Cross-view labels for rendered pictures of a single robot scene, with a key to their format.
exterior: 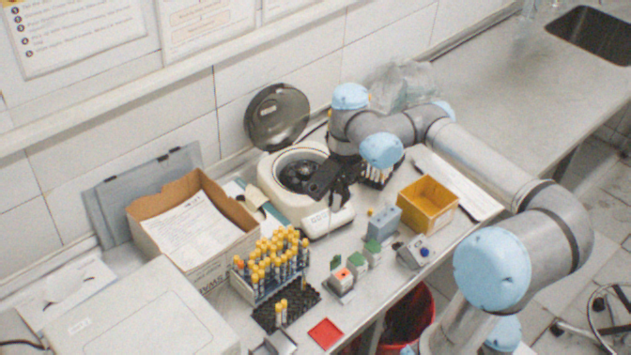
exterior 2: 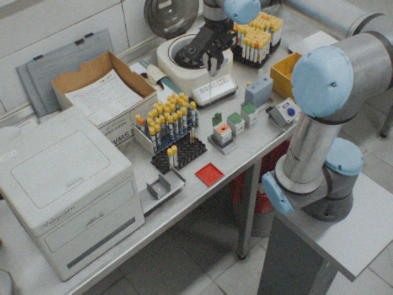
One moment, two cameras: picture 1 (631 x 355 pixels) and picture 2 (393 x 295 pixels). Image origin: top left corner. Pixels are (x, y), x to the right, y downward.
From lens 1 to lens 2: 20 cm
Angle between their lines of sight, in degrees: 7
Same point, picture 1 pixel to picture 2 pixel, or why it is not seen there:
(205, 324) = (104, 153)
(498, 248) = (325, 59)
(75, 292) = not seen: hidden behind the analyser
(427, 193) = not seen: hidden behind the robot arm
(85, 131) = (13, 15)
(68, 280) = (8, 134)
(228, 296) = (134, 148)
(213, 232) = (121, 101)
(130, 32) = not seen: outside the picture
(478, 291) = (310, 101)
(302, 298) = (191, 148)
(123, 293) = (42, 133)
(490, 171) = (330, 12)
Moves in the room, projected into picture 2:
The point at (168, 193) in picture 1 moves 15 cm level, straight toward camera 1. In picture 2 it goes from (86, 71) to (91, 100)
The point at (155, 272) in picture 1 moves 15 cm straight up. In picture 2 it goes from (67, 118) to (52, 75)
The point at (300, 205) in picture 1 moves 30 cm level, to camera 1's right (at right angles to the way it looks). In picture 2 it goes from (190, 77) to (276, 81)
